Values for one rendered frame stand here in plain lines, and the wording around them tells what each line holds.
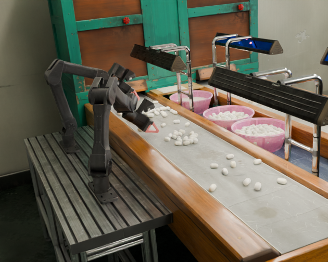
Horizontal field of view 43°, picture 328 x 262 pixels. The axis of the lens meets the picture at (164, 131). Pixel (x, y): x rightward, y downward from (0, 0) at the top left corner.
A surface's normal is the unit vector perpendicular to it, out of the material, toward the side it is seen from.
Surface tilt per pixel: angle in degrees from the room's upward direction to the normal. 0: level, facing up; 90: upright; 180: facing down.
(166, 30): 90
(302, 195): 0
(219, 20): 90
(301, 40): 90
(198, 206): 0
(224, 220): 0
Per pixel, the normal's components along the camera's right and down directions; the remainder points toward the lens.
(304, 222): -0.08, -0.94
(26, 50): 0.42, 0.27
